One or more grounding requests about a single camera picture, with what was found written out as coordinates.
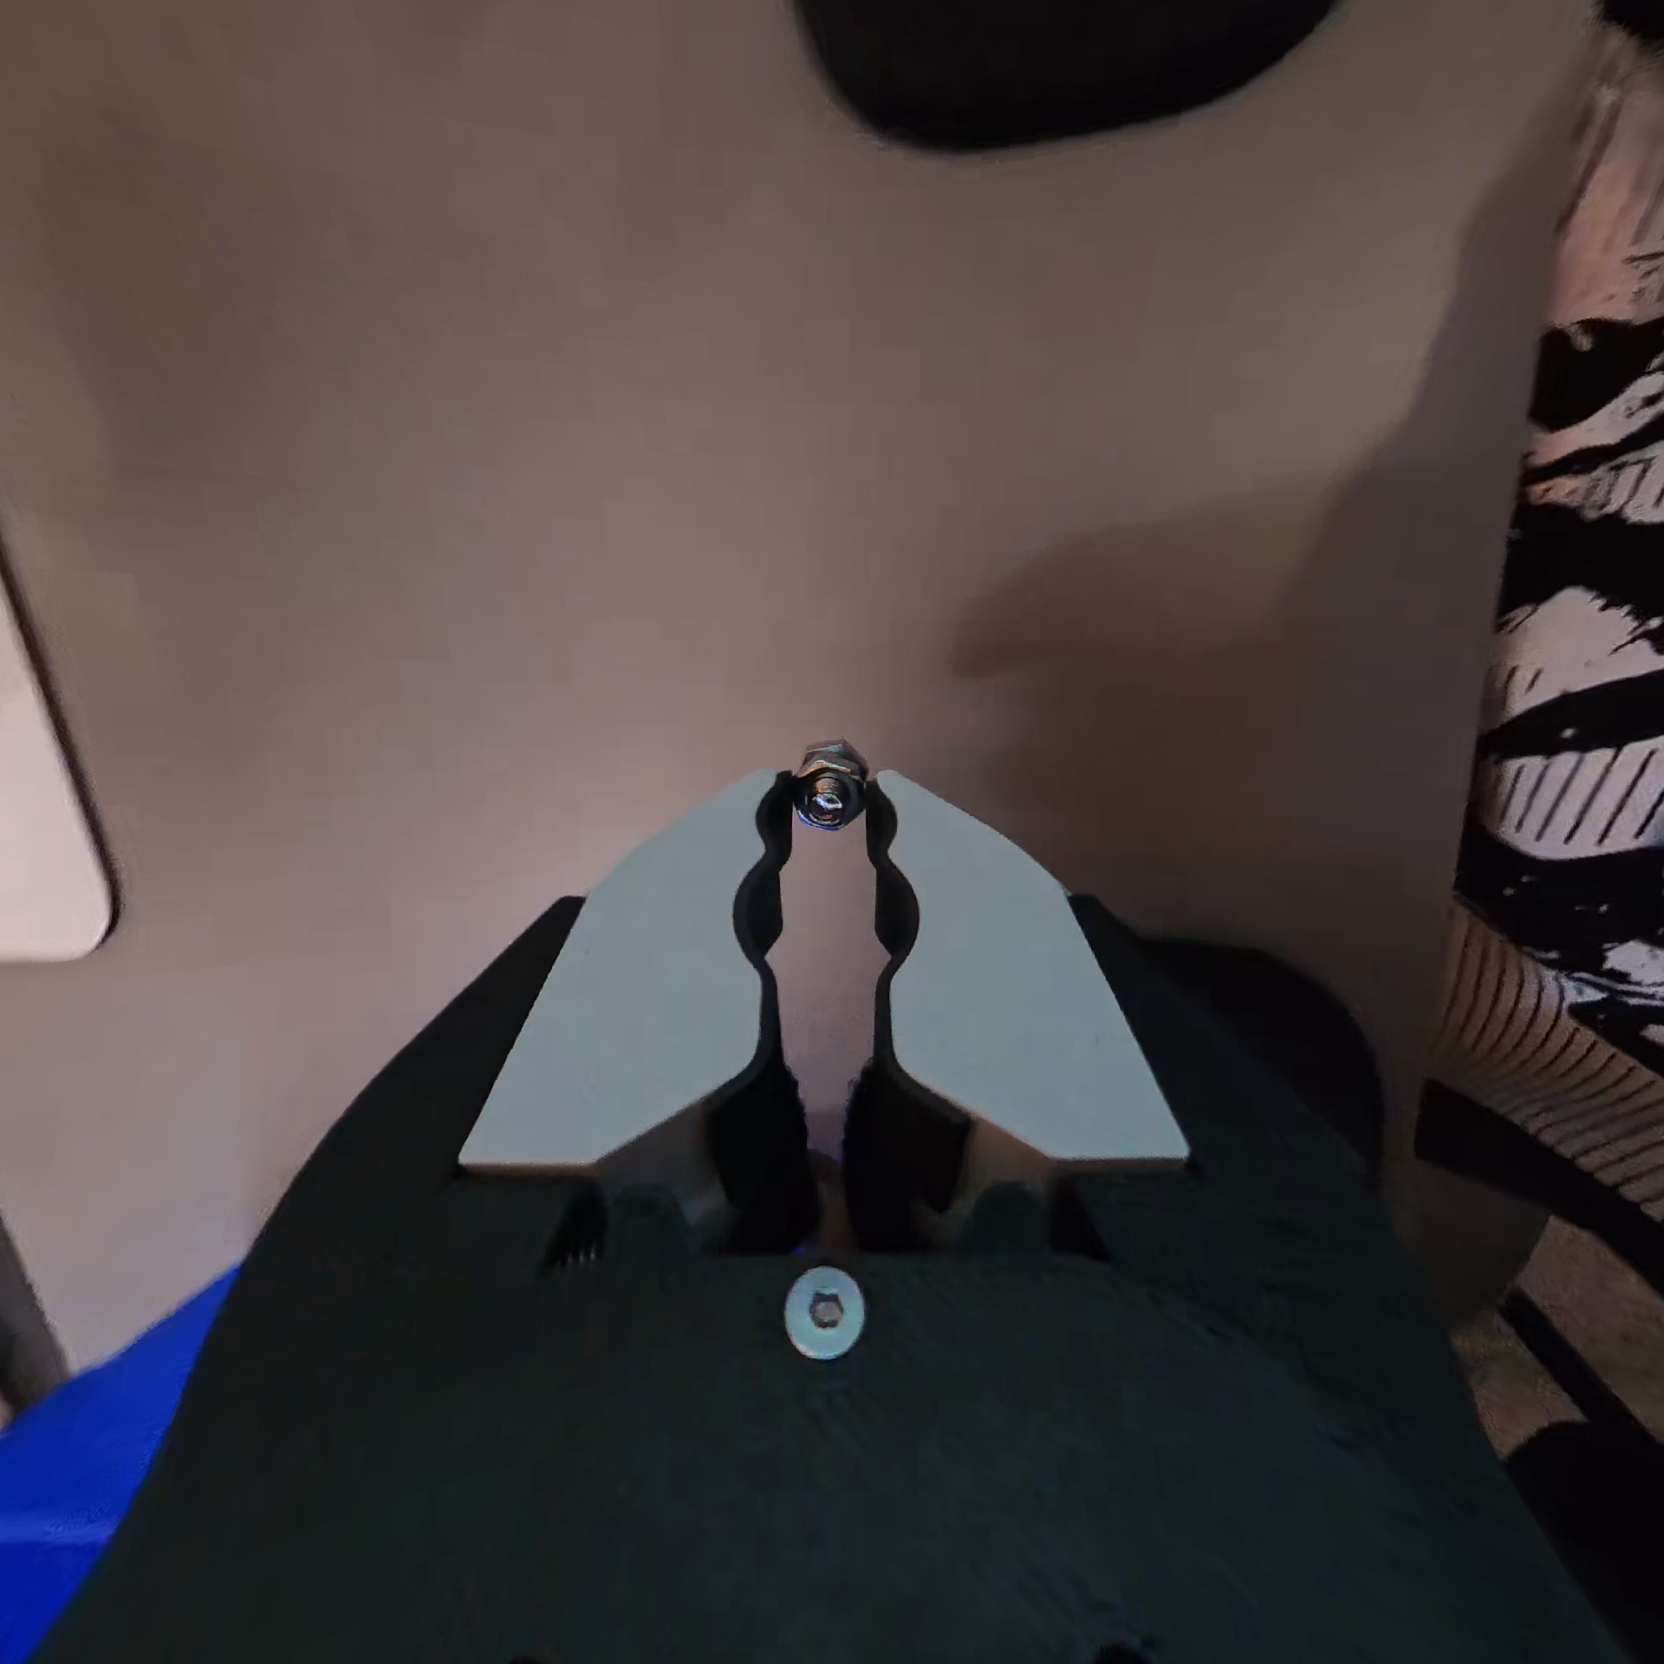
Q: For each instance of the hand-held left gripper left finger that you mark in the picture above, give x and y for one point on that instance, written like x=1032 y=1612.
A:
x=637 y=1014

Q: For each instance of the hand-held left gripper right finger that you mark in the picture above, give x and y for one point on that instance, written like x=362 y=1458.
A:
x=1028 y=1014

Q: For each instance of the short thick silver bolt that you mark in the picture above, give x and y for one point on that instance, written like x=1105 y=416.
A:
x=830 y=804

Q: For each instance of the large blue plastic bin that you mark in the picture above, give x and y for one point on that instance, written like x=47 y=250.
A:
x=105 y=1482

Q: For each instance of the sign on white stand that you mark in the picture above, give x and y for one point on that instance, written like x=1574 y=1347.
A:
x=39 y=806

